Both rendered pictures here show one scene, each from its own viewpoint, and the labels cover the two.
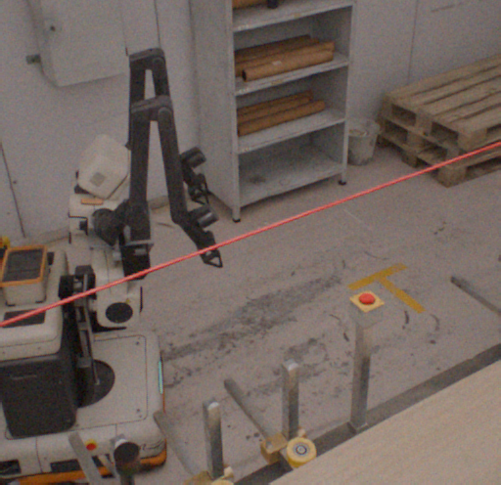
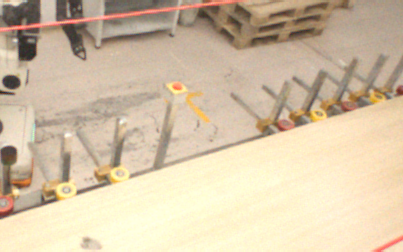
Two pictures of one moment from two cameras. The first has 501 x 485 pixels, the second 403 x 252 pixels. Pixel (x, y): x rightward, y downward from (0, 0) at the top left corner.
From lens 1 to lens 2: 21 cm
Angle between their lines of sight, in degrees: 8
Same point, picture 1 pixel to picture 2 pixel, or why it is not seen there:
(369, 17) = not seen: outside the picture
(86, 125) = not seen: outside the picture
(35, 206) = not seen: outside the picture
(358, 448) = (155, 177)
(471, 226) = (248, 75)
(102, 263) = (4, 45)
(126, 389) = (10, 136)
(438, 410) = (208, 163)
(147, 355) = (26, 118)
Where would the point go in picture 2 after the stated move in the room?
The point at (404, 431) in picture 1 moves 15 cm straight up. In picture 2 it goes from (185, 172) to (193, 147)
